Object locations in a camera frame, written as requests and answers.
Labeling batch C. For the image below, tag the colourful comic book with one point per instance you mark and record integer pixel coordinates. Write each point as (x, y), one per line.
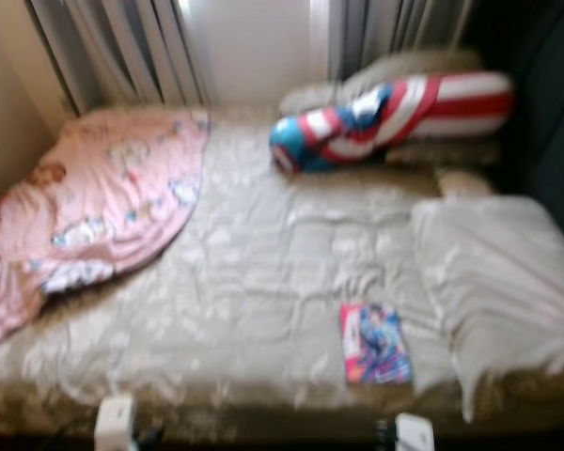
(374, 346)

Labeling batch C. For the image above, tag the pink cartoon print blanket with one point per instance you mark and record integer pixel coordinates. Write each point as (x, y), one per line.
(103, 197)

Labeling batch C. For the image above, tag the large grey floral pillow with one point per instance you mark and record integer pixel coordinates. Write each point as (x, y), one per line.
(498, 282)

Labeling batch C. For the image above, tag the grey floral bedsheet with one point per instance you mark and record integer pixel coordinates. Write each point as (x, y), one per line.
(254, 263)

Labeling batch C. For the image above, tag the small beige pillow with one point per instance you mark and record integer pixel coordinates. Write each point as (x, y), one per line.
(465, 183)

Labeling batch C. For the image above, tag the red white blue bolster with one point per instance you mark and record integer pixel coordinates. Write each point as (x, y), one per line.
(451, 103)

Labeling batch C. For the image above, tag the dark grey upholstered panel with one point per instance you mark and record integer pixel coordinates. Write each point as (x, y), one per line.
(545, 113)

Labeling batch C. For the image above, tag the grey curtain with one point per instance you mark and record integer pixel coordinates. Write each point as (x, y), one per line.
(399, 28)
(122, 47)

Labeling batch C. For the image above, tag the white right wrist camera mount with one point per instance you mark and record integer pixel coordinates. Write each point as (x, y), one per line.
(414, 437)

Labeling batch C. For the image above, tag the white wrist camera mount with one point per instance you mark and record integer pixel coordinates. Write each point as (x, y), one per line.
(115, 427)
(414, 437)

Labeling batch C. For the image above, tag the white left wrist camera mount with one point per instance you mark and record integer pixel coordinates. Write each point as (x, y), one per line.
(115, 427)

